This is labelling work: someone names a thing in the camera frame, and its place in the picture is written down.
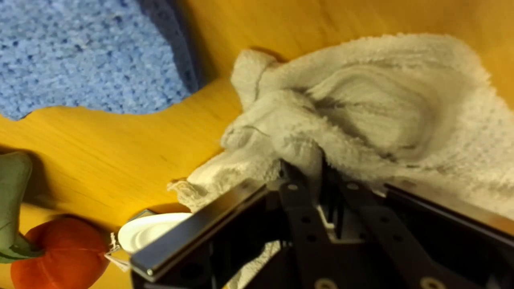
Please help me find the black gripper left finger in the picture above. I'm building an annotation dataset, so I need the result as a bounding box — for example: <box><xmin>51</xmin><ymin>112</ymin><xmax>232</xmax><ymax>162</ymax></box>
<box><xmin>279</xmin><ymin>162</ymin><xmax>348</xmax><ymax>289</ymax></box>

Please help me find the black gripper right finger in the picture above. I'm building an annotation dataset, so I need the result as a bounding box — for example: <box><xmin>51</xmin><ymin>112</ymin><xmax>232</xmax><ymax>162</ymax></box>
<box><xmin>319</xmin><ymin>165</ymin><xmax>472</xmax><ymax>289</ymax></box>

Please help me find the white towel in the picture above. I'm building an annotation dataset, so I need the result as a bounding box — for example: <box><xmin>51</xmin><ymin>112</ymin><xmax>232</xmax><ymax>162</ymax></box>
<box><xmin>166</xmin><ymin>32</ymin><xmax>514</xmax><ymax>289</ymax></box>

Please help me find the white plate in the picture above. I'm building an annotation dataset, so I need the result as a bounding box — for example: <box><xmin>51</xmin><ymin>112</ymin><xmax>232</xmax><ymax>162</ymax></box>
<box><xmin>104</xmin><ymin>212</ymin><xmax>191</xmax><ymax>271</ymax></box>

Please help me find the orange plush ball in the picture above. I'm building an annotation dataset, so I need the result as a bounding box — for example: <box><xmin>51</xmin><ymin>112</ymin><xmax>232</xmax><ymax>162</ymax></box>
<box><xmin>9</xmin><ymin>216</ymin><xmax>107</xmax><ymax>289</ymax></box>

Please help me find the blue cloth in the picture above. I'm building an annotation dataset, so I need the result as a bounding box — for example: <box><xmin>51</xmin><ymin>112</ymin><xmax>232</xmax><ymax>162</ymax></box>
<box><xmin>0</xmin><ymin>0</ymin><xmax>203</xmax><ymax>120</ymax></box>

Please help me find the green plush leaf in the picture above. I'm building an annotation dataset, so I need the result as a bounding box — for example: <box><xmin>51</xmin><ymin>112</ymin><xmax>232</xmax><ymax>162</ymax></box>
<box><xmin>0</xmin><ymin>152</ymin><xmax>41</xmax><ymax>263</ymax></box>

